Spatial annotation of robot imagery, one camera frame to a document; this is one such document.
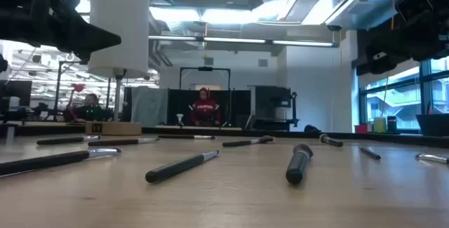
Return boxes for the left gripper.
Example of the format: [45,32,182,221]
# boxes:
[0,0,122,62]

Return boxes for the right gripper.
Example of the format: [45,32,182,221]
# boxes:
[366,0,449,68]

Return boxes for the fan makeup brush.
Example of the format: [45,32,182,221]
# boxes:
[222,135,274,148]

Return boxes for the white cylindrical cup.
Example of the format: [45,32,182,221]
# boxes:
[85,0,150,137]

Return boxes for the red articulated stand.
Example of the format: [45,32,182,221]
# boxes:
[67,83,86,122]

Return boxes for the black tripod stand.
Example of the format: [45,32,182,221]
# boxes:
[45,59,89,122]

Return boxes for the large window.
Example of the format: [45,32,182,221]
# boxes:
[358,55,449,131]

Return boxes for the person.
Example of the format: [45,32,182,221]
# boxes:
[190,87,222,128]
[62,93,106,123]

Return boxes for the dark tumbler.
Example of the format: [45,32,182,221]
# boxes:
[387,115,398,134]

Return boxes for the green container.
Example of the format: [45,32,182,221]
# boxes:
[373,116,387,134]

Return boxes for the black bin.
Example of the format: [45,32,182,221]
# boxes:
[415,113,449,138]

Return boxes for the black computer monitor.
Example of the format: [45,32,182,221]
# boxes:
[0,79,33,109]

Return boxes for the grey fabric partition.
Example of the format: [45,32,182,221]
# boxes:
[130,86,170,128]

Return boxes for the black partition panel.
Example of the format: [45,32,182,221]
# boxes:
[167,88,252,128]

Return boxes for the black equipment cabinet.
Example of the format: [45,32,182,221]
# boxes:
[250,84,300,132]

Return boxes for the long linear ceiling light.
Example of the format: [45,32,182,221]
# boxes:
[148,34,340,48]

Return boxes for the silver ventilation duct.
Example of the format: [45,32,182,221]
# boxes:
[250,0,431,32]

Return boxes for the black overhead gantry frame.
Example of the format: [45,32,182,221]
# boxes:
[179,66,232,92]

